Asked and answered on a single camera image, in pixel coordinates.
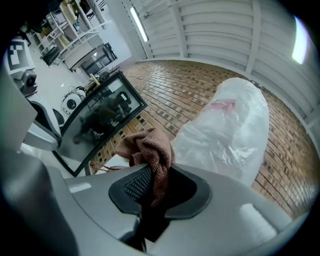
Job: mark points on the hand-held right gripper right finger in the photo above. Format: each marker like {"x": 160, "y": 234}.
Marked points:
{"x": 225, "y": 217}

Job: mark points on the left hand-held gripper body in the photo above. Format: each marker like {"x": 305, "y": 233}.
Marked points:
{"x": 20, "y": 57}

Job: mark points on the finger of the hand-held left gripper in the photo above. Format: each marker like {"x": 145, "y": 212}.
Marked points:
{"x": 47, "y": 143}

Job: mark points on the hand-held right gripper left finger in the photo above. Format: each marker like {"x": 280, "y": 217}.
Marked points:
{"x": 100, "y": 202}

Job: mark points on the brown cloth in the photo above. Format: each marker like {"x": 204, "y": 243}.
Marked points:
{"x": 155, "y": 150}

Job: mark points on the plastic-wrapped water bottle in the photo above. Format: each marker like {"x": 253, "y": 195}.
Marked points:
{"x": 225, "y": 135}

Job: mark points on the white round device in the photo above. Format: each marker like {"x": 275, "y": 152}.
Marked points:
{"x": 71, "y": 102}

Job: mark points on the black framed glass panel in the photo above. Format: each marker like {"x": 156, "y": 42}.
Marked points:
{"x": 100, "y": 120}

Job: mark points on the white shelf rack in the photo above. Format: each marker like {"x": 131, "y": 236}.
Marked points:
{"x": 72, "y": 27}

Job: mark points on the black double door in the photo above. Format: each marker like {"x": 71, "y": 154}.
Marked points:
{"x": 100, "y": 58}

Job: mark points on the ceiling light tube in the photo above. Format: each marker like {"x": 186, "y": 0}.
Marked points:
{"x": 300, "y": 40}
{"x": 139, "y": 23}

